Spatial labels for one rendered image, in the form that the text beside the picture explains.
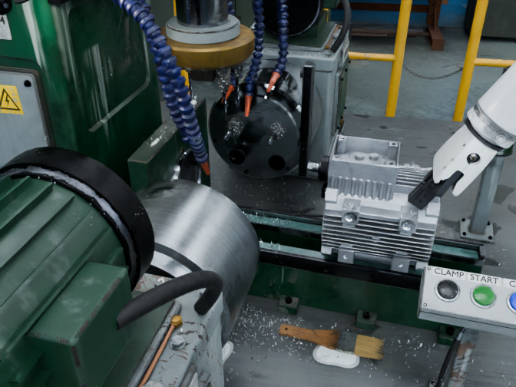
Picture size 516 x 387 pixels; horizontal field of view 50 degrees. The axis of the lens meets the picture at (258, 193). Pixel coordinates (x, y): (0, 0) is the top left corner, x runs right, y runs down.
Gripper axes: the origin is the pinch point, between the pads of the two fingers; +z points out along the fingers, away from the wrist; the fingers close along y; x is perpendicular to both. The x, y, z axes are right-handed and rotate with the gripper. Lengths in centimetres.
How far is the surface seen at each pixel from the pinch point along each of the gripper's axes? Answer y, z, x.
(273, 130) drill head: 23.7, 19.0, 26.6
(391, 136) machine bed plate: 83, 30, -9
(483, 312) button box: -21.5, -0.9, -11.1
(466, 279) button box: -17.3, -1.5, -7.7
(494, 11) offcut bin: 468, 38, -95
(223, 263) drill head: -27.7, 12.7, 23.7
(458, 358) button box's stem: -18.6, 10.8, -16.9
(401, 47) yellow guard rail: 234, 47, -14
